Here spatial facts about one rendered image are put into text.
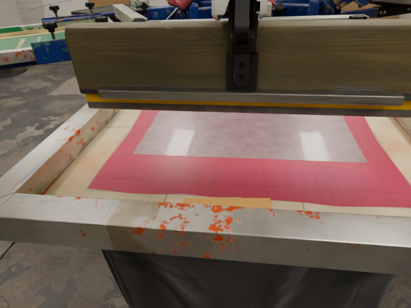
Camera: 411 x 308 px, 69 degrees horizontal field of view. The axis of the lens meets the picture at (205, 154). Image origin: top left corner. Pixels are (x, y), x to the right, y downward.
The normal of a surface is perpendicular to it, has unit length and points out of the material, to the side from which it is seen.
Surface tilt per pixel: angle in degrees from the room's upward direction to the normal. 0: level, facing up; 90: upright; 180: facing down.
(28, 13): 90
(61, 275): 0
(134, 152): 0
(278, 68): 90
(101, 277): 0
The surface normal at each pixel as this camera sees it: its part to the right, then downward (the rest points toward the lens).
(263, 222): -0.05, -0.84
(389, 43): -0.14, 0.54
